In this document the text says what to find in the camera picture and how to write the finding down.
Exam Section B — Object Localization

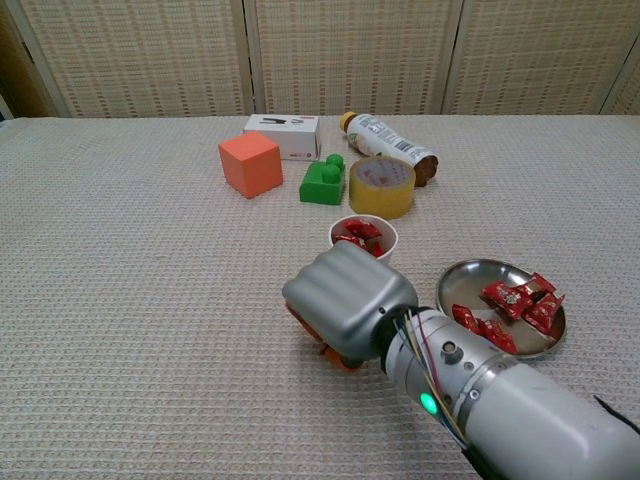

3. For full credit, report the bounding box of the white stapler box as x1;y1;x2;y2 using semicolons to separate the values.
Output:
243;114;322;162

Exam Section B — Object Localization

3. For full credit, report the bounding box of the white labelled drink bottle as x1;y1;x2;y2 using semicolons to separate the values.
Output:
340;111;440;189

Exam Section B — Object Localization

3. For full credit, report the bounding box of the white paper cup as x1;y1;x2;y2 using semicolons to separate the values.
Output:
328;213;400;267

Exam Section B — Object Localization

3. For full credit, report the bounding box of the brown wooden board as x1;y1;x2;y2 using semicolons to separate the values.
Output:
0;0;56;120

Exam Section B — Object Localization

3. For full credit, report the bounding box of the silver metal plate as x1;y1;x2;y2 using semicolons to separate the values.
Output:
436;258;567;357

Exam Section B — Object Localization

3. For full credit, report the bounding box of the beige woven tablecloth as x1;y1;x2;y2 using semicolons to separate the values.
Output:
0;114;640;480

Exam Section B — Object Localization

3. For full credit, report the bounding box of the woven rattan screen panel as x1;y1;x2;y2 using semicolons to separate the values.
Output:
599;47;640;116
4;0;256;119
243;0;464;117
442;0;640;116

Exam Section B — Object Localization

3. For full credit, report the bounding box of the yellow tape roll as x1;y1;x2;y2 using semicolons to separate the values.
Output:
348;155;417;220

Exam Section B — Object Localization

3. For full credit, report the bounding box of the green toy brick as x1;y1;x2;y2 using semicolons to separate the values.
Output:
298;153;347;206

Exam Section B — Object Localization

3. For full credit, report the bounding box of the orange foam cube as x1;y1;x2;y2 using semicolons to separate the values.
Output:
217;131;284;201

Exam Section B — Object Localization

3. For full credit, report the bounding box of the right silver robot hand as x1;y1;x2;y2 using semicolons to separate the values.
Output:
281;243;420;374

